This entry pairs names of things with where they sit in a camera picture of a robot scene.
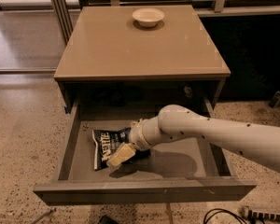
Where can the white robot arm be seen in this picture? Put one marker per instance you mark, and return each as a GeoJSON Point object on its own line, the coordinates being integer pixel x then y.
{"type": "Point", "coordinates": [258, 143]}

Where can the white power strip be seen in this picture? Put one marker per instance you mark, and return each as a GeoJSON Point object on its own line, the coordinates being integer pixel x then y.
{"type": "Point", "coordinates": [261, 214]}

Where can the black object at bottom edge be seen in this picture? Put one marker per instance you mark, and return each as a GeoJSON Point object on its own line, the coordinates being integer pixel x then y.
{"type": "Point", "coordinates": [107, 220]}

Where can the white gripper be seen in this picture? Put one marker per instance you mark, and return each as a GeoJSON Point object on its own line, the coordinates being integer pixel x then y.
{"type": "Point", "coordinates": [136, 136]}

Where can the metal frame post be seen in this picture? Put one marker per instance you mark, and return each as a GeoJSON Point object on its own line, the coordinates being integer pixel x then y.
{"type": "Point", "coordinates": [63, 18]}

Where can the blue Kettle chip bag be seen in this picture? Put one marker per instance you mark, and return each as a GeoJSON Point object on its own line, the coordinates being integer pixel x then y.
{"type": "Point", "coordinates": [107, 142]}

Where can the white ceramic bowl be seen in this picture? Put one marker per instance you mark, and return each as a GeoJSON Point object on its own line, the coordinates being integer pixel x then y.
{"type": "Point", "coordinates": [148, 17]}

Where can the small dark floor object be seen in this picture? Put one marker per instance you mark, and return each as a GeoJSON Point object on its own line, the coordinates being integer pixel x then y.
{"type": "Point", "coordinates": [275, 100]}

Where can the grey cabinet with glossy top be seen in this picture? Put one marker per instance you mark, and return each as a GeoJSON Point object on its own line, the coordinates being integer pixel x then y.
{"type": "Point", "coordinates": [107, 44]}

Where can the open grey top drawer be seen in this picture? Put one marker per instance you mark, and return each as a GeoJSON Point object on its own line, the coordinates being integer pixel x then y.
{"type": "Point", "coordinates": [190, 170]}

